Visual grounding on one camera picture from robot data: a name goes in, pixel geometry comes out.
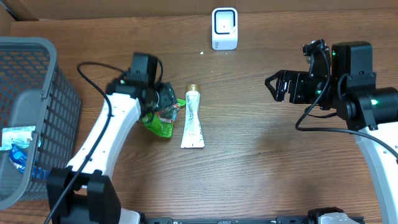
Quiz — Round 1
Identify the green snack packet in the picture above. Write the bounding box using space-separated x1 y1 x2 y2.
142 99 186 138

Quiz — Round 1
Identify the white tube gold cap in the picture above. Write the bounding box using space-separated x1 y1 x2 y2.
180 84 205 149

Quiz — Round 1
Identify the blue snack packet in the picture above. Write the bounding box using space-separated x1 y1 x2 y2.
9 144 47 180

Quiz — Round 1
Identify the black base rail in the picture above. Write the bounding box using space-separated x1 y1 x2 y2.
139 207 365 224

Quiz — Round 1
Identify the grey plastic basket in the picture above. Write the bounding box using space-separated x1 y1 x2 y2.
1 37 81 210

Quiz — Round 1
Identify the teal tissue packet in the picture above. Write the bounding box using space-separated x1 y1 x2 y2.
1 126 35 151

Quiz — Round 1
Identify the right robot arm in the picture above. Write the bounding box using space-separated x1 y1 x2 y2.
264 39 397 223

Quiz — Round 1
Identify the white barcode scanner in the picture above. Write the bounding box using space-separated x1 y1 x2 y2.
211 7 238 50

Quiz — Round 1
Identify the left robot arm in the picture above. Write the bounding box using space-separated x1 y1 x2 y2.
45 53 177 224

